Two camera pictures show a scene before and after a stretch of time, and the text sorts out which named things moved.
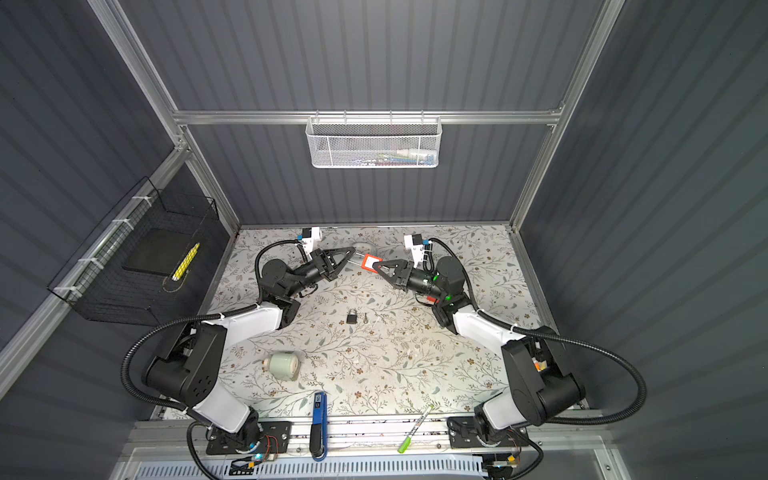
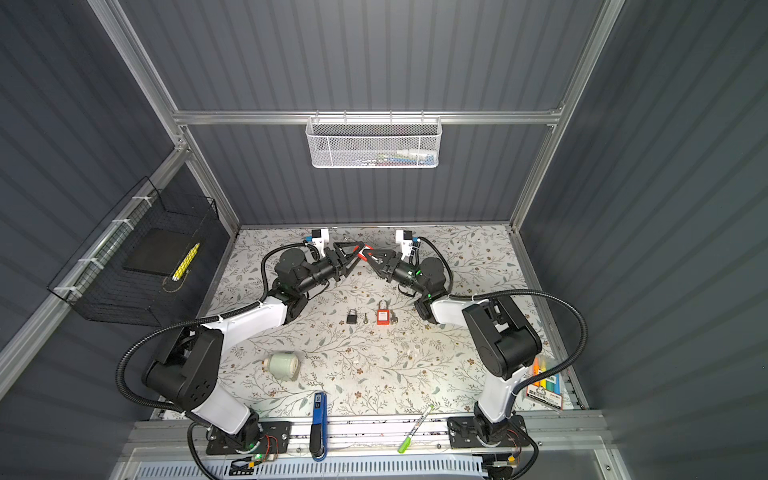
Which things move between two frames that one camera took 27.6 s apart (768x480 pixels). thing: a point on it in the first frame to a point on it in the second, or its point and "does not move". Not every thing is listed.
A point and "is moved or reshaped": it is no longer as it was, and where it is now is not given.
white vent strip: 394,470 does not move
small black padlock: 351,318 does not move
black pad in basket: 158,252 does not move
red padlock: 368,261 is moved or reshaped
